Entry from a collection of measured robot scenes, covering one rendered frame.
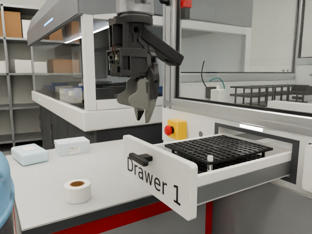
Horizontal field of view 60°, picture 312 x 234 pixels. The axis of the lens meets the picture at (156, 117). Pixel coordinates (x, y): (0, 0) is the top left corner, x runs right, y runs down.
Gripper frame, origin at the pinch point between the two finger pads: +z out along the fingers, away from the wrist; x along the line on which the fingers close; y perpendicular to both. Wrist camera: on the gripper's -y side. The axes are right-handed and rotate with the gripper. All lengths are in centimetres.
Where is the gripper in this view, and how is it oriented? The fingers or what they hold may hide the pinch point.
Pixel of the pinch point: (145, 115)
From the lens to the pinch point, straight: 59.0
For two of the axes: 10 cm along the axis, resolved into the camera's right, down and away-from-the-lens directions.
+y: -8.5, 0.9, -5.2
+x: 5.2, 1.4, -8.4
